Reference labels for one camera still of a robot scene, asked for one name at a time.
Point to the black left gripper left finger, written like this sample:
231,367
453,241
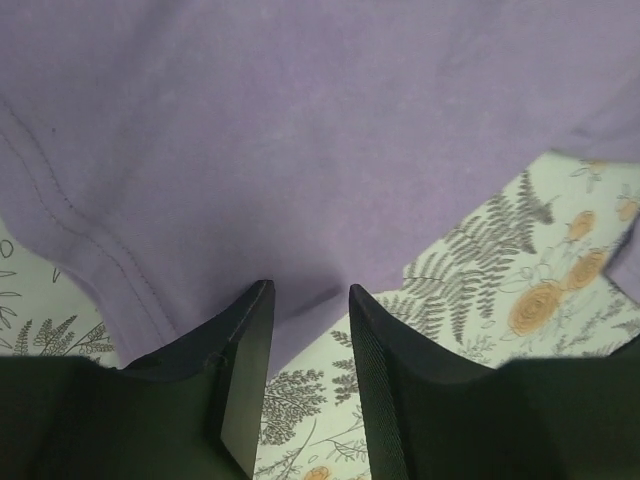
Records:
189,410

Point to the floral patterned table mat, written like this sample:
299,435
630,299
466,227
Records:
522,276

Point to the purple t shirt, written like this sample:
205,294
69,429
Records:
168,154

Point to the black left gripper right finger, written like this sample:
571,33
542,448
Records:
429,413

